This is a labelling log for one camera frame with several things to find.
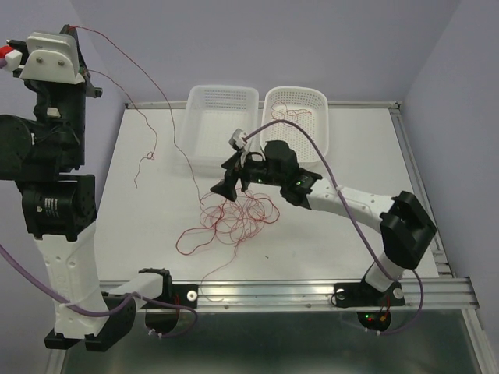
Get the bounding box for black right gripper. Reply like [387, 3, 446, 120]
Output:
[209, 150, 285, 203]

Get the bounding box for long red wire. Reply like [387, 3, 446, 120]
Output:
[72, 25, 206, 207]

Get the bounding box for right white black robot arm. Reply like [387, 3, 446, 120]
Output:
[210, 140, 437, 304]

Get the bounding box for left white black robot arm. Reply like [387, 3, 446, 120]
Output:
[1, 25, 174, 352]

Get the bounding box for translucent white perforated basket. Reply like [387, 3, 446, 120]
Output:
[178, 85, 259, 168]

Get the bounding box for white perforated plastic basket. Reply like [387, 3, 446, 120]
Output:
[257, 86, 330, 168]

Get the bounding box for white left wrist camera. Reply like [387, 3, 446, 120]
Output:
[1, 32, 62, 83]

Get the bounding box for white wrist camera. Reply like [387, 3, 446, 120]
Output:
[228, 129, 250, 166]
[1, 32, 62, 83]

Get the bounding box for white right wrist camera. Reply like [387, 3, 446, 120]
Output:
[228, 129, 250, 166]

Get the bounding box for red wire in basket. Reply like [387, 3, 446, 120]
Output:
[271, 100, 313, 128]

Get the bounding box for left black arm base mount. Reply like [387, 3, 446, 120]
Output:
[138, 268, 199, 309]

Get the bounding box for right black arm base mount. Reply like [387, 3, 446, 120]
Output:
[331, 280, 405, 309]

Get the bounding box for aluminium right side rail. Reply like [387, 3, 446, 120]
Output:
[389, 101, 455, 278]

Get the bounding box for aluminium rail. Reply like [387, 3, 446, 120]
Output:
[175, 278, 480, 313]
[389, 101, 455, 278]

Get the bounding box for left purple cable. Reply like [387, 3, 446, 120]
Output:
[0, 58, 198, 339]

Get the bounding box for aluminium front rail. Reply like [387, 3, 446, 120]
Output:
[175, 278, 480, 313]

